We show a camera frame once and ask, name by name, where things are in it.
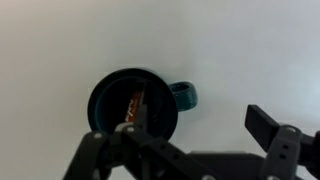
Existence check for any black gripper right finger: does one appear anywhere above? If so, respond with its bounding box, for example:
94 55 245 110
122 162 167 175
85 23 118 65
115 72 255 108
244 104 320 180

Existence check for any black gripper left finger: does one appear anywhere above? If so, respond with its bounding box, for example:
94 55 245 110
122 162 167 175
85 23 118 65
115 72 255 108
63 99 214 180

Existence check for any orange and white marker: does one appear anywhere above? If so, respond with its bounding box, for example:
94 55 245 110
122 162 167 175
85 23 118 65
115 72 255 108
123 79 150 124

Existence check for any dark teal mug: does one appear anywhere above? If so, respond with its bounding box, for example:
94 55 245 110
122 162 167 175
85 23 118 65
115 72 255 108
87 67 199 141

